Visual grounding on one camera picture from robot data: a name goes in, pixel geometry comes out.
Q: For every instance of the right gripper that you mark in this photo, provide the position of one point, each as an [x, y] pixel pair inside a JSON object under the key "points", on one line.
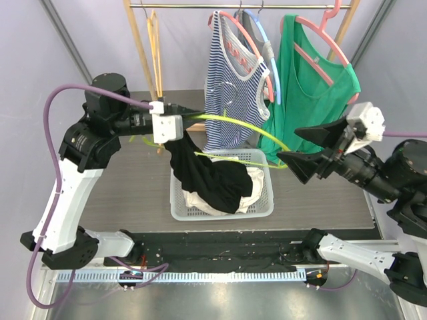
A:
{"points": [[332, 158]]}

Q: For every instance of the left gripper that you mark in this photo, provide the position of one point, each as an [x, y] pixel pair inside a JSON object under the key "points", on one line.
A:
{"points": [[177, 109]]}

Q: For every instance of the lime green hanger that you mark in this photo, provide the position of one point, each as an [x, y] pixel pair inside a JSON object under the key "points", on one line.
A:
{"points": [[224, 118]]}

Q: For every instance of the blue white striped tank top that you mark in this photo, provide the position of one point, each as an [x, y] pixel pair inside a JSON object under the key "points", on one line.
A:
{"points": [[222, 135]]}

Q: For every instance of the pink hanger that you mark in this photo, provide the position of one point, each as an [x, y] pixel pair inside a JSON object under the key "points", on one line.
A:
{"points": [[323, 46], [237, 74]]}

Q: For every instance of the yellow plastic hanger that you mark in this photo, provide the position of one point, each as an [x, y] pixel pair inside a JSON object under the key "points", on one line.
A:
{"points": [[153, 33]]}

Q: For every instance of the black tank top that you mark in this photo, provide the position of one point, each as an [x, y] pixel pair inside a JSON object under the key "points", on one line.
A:
{"points": [[194, 172]]}

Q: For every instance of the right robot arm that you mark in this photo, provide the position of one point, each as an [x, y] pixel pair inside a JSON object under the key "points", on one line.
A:
{"points": [[399, 183]]}

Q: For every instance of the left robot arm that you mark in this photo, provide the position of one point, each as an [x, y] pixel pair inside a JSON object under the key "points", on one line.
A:
{"points": [[84, 154]]}

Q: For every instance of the green tank top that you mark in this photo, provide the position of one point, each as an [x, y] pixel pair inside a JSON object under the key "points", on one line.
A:
{"points": [[284, 120]]}

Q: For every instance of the pink hanger under green top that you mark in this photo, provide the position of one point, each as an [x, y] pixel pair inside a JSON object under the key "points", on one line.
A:
{"points": [[323, 46]]}

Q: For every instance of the blue plastic hanger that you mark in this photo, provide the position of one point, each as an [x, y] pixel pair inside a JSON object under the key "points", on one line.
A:
{"points": [[275, 79]]}

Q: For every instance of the grey tank top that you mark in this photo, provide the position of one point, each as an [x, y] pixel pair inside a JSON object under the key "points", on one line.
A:
{"points": [[254, 28]]}

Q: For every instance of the white plastic laundry basket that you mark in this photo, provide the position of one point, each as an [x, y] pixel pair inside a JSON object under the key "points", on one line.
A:
{"points": [[263, 207]]}

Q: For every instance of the wooden clothes rack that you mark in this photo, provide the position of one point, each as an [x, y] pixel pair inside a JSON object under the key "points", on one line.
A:
{"points": [[330, 12]]}

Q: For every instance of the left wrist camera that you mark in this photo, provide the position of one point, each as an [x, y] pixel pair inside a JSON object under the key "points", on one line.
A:
{"points": [[166, 121]]}

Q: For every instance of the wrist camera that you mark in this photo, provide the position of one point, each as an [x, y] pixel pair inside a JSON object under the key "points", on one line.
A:
{"points": [[365, 121], [166, 121]]}

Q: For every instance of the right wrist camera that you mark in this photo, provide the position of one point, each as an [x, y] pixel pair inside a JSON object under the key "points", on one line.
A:
{"points": [[365, 121]]}

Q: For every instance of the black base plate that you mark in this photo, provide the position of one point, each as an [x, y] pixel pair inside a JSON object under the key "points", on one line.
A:
{"points": [[222, 251]]}

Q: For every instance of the white slotted cable duct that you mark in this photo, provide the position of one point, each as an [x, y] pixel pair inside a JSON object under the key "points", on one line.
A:
{"points": [[127, 276]]}

